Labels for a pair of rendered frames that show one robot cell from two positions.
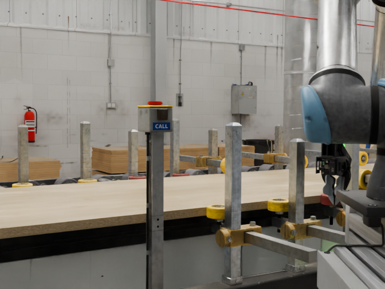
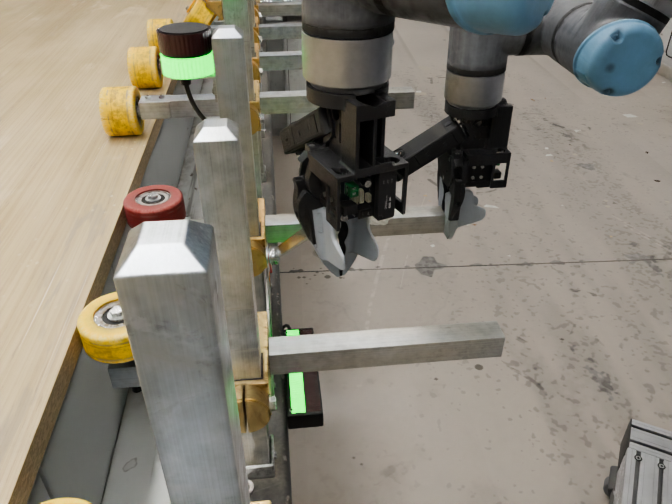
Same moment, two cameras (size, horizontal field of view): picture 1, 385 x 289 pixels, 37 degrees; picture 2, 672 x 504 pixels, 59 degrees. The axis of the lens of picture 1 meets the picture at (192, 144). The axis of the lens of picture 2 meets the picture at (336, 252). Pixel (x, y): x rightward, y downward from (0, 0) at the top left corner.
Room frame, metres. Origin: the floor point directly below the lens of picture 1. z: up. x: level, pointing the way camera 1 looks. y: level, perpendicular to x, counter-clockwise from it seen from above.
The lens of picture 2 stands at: (1.50, 0.03, 1.30)
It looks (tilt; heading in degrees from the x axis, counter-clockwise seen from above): 34 degrees down; 296
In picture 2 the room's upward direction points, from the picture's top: straight up
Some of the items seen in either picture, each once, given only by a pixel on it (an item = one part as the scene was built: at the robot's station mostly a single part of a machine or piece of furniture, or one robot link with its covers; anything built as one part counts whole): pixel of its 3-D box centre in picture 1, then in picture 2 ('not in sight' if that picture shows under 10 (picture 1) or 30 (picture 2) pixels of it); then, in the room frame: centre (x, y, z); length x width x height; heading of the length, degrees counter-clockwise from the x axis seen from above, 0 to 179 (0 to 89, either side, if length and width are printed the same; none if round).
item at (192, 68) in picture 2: not in sight; (188, 61); (1.96, -0.52, 1.10); 0.06 x 0.06 x 0.02
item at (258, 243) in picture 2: (354, 217); (246, 236); (1.93, -0.56, 0.85); 0.14 x 0.06 x 0.05; 123
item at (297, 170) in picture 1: (295, 214); (242, 349); (1.78, -0.33, 0.88); 0.04 x 0.04 x 0.48; 33
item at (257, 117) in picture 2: not in sight; (245, 107); (2.07, -0.77, 0.95); 0.14 x 0.06 x 0.05; 123
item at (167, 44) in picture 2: not in sight; (185, 39); (1.96, -0.52, 1.13); 0.06 x 0.06 x 0.02
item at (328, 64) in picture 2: not in sight; (350, 57); (1.71, -0.43, 1.16); 0.08 x 0.08 x 0.05
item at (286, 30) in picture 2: not in sight; (265, 30); (2.31, -1.23, 0.95); 0.50 x 0.04 x 0.04; 33
